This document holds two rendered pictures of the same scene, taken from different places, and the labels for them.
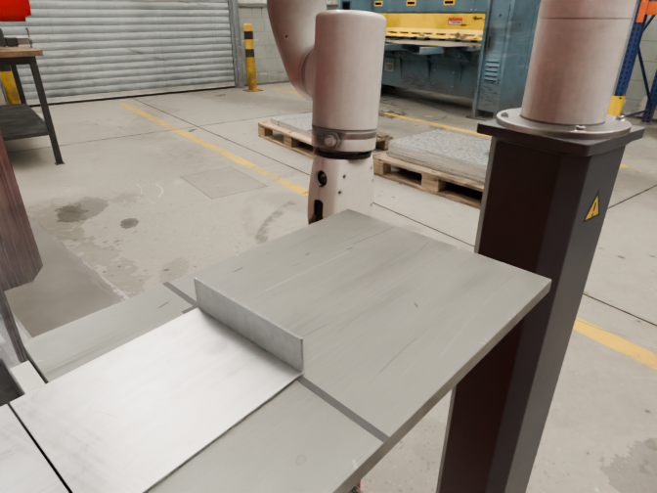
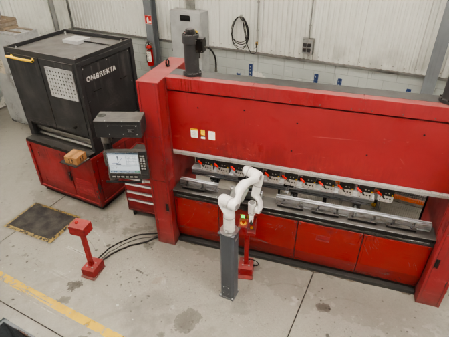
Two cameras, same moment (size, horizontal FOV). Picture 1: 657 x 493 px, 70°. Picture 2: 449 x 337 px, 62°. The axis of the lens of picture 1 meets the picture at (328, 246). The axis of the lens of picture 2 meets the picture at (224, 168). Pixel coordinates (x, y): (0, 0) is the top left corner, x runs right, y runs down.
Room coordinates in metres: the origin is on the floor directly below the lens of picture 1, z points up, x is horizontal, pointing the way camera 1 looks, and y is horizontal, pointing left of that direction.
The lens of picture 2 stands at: (3.33, -1.65, 3.69)
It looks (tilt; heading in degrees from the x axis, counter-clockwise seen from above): 34 degrees down; 155
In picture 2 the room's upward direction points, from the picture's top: 1 degrees counter-clockwise
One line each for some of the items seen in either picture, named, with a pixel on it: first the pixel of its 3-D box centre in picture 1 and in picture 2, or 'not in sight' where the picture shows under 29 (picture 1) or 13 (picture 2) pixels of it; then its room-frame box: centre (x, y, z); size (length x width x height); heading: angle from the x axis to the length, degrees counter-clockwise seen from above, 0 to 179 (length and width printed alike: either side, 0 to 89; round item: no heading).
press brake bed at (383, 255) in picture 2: not in sight; (290, 236); (0.61, 0.55, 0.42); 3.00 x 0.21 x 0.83; 46
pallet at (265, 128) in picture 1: (322, 135); not in sight; (4.61, 0.06, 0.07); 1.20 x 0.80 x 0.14; 35
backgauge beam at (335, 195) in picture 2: not in sight; (278, 182); (0.19, 0.61, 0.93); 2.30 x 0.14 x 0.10; 46
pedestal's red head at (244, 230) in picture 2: not in sight; (247, 225); (0.51, -0.02, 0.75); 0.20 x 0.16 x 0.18; 55
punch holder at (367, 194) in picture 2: not in sight; (365, 190); (1.08, 1.10, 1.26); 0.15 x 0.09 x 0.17; 46
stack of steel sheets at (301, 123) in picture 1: (322, 124); not in sight; (4.62, 0.06, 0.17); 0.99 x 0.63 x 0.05; 35
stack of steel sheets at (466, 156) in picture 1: (463, 155); not in sight; (3.43, -1.02, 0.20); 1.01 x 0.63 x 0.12; 41
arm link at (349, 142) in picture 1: (342, 138); not in sight; (0.60, -0.02, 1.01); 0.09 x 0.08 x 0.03; 145
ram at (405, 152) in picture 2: not in sight; (302, 140); (0.57, 0.58, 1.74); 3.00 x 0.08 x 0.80; 46
